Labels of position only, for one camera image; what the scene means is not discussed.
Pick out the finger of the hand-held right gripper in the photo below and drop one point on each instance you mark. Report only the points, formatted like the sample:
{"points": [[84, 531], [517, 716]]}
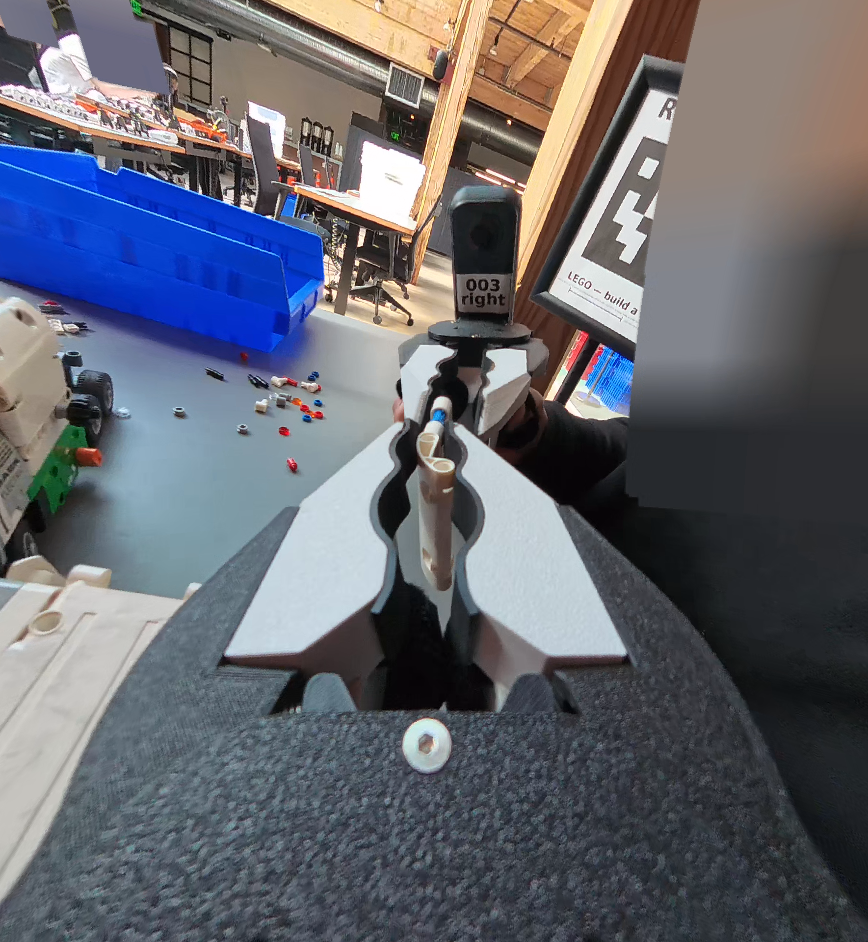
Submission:
{"points": [[507, 383], [415, 383]]}

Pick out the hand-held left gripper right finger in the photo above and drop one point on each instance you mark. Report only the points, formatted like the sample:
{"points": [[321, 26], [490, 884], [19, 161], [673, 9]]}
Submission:
{"points": [[544, 581]]}

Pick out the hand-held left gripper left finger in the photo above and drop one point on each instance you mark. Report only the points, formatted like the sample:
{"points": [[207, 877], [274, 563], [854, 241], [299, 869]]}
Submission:
{"points": [[316, 581]]}

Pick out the blue white Lego pin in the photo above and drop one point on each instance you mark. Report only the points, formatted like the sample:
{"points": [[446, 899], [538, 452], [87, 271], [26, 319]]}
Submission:
{"points": [[441, 405]]}

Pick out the white lego beam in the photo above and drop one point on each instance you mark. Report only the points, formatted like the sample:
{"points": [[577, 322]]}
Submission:
{"points": [[426, 445], [436, 530]]}

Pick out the lego truck chassis with cab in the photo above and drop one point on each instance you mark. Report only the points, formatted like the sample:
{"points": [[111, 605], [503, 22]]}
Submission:
{"points": [[7, 368]]}

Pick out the person's right forearm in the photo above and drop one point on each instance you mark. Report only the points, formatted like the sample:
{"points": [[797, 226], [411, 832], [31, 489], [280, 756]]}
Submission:
{"points": [[581, 449]]}

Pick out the white lego garbage container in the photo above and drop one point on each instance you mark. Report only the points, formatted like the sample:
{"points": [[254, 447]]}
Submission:
{"points": [[36, 662]]}

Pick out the pile of small lego tiles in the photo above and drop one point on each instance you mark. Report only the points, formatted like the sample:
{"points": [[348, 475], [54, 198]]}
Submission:
{"points": [[62, 324]]}

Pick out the person's right hand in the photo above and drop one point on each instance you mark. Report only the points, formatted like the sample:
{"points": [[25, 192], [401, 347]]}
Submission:
{"points": [[529, 416]]}

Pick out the black office chair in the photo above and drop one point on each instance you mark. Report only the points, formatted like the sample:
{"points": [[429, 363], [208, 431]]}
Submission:
{"points": [[261, 154], [378, 257]]}

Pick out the white desk screen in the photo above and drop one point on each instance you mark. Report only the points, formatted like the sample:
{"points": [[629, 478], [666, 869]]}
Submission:
{"points": [[393, 176]]}

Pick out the stack of blue crates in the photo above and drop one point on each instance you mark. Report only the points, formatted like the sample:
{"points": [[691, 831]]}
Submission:
{"points": [[614, 375]]}

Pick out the wooden office desk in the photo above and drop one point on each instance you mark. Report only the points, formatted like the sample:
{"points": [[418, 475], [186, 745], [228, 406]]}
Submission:
{"points": [[360, 213]]}

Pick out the framed marker sign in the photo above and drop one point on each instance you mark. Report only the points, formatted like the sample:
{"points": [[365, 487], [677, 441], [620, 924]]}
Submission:
{"points": [[603, 294]]}

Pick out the scatter of coloured round studs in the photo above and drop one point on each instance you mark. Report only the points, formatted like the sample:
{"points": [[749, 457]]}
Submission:
{"points": [[284, 431]]}

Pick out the person's black clothing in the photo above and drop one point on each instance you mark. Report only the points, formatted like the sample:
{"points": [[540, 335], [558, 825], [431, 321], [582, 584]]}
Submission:
{"points": [[772, 662]]}

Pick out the blue plastic bin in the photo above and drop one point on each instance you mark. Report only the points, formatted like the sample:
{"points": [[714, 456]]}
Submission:
{"points": [[147, 272]]}

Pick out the long work table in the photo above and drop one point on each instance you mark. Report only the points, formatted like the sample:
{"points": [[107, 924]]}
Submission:
{"points": [[36, 110]]}

